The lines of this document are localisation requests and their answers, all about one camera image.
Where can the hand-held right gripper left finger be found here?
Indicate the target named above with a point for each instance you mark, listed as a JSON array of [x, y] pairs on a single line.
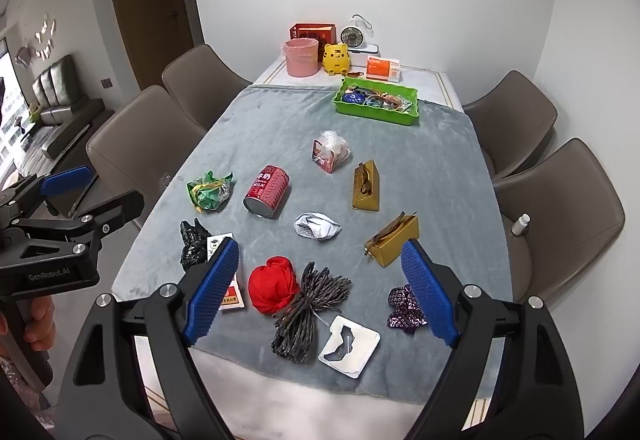
[[215, 290]]

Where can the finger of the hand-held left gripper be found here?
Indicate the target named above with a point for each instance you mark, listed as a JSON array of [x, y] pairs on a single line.
[[65, 182], [120, 210]]

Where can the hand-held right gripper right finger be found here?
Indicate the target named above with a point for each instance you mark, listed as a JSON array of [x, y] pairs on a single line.
[[427, 290]]

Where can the white and red small carton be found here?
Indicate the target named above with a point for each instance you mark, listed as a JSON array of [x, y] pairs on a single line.
[[232, 297]]

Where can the purple patterned wrapper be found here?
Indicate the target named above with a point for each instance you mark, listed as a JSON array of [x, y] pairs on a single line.
[[402, 310]]

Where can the black plastic bag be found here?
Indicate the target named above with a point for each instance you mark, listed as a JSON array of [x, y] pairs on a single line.
[[192, 245]]

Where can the red cloth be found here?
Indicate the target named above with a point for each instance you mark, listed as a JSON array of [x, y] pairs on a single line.
[[270, 287]]

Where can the gold paper box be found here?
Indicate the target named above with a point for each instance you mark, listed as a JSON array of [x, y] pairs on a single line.
[[392, 245], [365, 195]]

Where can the green wrapper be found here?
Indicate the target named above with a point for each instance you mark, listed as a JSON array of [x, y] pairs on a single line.
[[210, 192]]

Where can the red tin can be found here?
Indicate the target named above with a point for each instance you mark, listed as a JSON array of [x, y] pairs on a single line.
[[267, 190]]

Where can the silver wrapper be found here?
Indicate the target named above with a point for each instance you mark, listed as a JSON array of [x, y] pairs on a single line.
[[317, 227]]

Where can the clear and red wrapper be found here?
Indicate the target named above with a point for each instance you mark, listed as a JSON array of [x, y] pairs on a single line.
[[330, 152]]

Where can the pink bin with plastic liner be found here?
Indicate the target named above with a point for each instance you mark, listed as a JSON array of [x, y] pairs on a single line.
[[300, 62]]

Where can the person's left hand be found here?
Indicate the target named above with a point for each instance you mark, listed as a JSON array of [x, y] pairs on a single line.
[[42, 325]]

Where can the clear crumpled plastic bag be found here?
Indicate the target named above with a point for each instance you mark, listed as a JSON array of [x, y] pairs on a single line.
[[166, 182]]

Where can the brown leather chair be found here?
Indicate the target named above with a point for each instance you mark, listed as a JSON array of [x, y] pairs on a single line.
[[200, 74], [515, 114], [145, 139], [560, 200]]

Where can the dark leather sofa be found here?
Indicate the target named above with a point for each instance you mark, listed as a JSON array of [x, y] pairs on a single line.
[[55, 84]]

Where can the grey fleece blanket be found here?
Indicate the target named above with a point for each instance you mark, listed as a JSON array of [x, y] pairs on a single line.
[[280, 129]]

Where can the green plastic tray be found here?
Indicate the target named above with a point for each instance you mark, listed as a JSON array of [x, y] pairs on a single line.
[[370, 113]]

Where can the pile of small packets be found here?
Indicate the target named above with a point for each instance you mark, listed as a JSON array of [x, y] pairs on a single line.
[[380, 98]]

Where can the orange and white box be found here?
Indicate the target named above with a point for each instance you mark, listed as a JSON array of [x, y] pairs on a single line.
[[380, 67]]

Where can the yellow tiger toy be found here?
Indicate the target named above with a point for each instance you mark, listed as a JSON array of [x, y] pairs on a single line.
[[336, 58]]

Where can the red cardboard box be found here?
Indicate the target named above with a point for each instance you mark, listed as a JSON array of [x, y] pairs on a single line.
[[312, 30]]

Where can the white desk fan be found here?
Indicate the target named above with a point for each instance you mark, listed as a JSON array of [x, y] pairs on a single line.
[[351, 37]]

